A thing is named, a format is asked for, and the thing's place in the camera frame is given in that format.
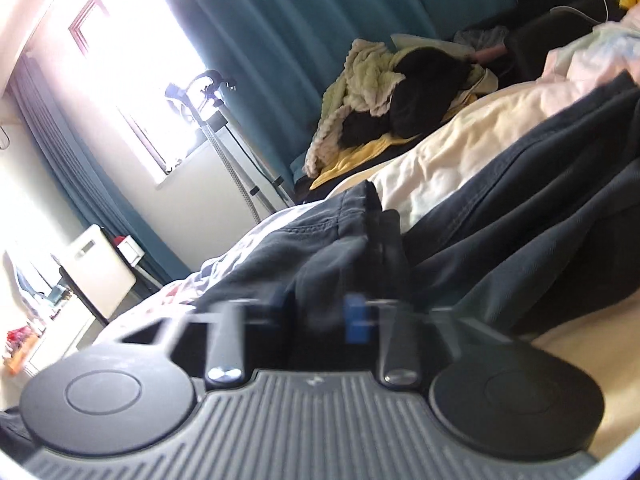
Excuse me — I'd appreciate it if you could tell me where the window frame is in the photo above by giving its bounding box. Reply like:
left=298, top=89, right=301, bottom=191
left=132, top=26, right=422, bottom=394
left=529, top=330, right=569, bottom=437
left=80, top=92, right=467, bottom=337
left=70, top=0, right=205, bottom=174

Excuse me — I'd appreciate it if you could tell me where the pastel bed sheet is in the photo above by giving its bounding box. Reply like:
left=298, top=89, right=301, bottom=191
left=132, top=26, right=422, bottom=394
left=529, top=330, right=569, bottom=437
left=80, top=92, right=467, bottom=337
left=98, top=8, right=639, bottom=458

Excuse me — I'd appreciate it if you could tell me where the dark navy garment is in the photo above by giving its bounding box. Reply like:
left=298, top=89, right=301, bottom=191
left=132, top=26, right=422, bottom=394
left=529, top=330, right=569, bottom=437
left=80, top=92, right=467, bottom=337
left=195, top=74, right=639, bottom=337

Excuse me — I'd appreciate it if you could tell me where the black clothes pile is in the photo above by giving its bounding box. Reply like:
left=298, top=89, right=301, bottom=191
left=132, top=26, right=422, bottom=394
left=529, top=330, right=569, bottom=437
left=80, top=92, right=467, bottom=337
left=338, top=48, right=473, bottom=148

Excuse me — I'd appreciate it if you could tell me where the white black chair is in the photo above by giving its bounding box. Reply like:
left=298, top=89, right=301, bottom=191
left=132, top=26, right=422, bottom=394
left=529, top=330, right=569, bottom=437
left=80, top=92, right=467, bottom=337
left=52, top=224, right=163, bottom=326

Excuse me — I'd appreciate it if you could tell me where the yellow cloth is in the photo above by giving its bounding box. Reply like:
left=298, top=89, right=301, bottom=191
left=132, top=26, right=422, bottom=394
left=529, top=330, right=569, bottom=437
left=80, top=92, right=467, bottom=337
left=310, top=133, right=419, bottom=190

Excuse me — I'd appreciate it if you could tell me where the teal curtain right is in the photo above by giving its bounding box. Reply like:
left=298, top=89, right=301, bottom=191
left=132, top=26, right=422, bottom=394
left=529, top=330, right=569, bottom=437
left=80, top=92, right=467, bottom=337
left=165, top=0, right=516, bottom=178

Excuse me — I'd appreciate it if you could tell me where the garment steamer stand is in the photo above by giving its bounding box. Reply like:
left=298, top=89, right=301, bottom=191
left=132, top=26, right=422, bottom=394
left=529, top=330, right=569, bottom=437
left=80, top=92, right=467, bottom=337
left=165, top=70, right=294, bottom=224

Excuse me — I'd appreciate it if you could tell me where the white desk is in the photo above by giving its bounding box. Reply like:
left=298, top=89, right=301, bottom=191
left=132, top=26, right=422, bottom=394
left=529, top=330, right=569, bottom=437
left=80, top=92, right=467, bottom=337
left=1, top=297, right=96, bottom=410

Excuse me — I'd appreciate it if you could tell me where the blue curtain left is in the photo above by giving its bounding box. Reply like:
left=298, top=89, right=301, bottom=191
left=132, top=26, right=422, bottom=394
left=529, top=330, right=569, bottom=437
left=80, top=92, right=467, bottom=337
left=8, top=56, right=190, bottom=284

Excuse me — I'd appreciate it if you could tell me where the black sofa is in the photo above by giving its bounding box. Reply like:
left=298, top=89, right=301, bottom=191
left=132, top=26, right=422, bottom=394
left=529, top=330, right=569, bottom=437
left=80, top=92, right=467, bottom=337
left=454, top=0, right=626, bottom=88

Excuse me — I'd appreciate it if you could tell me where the cream knitted blanket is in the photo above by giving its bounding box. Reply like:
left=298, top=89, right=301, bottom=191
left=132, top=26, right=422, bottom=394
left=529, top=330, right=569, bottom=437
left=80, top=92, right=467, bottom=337
left=303, top=39, right=414, bottom=179

